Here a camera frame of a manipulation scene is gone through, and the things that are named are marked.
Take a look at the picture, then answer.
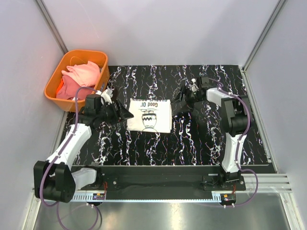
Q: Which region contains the white green raglan t-shirt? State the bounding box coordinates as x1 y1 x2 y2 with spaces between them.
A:
127 98 172 133

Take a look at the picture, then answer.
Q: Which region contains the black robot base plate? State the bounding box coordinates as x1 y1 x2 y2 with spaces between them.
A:
76 165 247 201

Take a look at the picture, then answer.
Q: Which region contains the orange plastic laundry basket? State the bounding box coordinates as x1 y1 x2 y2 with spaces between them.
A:
44 49 110 112

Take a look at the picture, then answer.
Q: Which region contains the orange garment in basket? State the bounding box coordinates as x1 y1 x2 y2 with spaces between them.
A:
56 79 64 95

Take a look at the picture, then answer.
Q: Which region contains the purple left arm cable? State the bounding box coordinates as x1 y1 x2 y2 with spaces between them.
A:
39 86 104 227

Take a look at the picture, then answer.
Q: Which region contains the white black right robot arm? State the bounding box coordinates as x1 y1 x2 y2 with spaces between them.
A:
171 77 252 190

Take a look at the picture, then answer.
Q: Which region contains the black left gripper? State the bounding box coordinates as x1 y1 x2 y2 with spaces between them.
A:
96 99 133 126

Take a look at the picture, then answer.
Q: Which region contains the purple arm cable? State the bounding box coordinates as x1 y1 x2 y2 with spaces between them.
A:
203 77 259 208
39 86 104 227

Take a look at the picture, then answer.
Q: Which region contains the dark pink folded shirt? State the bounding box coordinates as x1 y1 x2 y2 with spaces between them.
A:
56 75 94 100

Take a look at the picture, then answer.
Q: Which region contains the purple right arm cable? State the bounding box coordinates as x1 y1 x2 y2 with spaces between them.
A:
203 77 259 208

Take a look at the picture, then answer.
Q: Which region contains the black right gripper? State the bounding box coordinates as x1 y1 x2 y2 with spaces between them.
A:
170 85 203 113

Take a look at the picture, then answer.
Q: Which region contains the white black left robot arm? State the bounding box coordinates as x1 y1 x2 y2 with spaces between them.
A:
34 88 134 204

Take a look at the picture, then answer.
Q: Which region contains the aluminium rail frame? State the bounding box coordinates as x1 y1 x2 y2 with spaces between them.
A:
35 0 289 230

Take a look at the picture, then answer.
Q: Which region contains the light pink folded shirt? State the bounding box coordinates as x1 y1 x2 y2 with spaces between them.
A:
61 61 100 87

